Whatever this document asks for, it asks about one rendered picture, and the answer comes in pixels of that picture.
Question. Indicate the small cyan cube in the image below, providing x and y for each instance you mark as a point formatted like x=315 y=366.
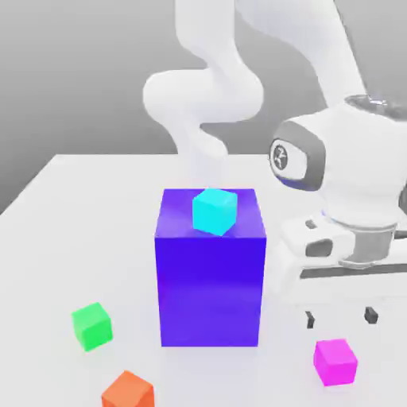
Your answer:
x=213 y=212

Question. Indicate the small green cube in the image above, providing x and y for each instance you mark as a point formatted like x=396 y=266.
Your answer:
x=92 y=327

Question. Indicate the small orange cube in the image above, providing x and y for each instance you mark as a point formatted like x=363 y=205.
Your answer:
x=128 y=392

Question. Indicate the small magenta cube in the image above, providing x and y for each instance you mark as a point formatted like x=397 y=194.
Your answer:
x=335 y=362

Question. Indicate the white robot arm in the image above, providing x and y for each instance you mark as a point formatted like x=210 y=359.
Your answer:
x=203 y=95

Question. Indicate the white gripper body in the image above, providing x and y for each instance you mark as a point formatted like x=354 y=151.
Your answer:
x=349 y=287

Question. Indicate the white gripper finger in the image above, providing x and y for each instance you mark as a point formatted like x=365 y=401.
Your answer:
x=370 y=315
x=309 y=319

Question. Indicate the large blue box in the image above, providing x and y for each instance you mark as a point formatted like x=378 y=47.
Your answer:
x=210 y=292

